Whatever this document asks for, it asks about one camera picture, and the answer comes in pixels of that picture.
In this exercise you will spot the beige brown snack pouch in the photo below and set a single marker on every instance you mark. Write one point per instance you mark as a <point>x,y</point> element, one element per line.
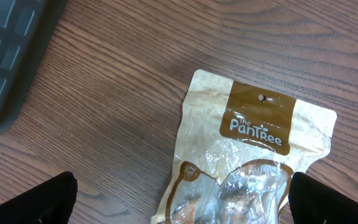
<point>237,149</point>

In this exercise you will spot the grey plastic mesh basket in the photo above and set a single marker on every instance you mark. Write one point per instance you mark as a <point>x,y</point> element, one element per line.
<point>26,27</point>

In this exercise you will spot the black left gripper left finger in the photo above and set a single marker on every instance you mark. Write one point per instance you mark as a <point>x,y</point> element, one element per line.
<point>51,202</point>

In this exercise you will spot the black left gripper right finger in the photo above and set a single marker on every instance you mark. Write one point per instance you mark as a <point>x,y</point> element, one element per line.
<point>312,202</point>

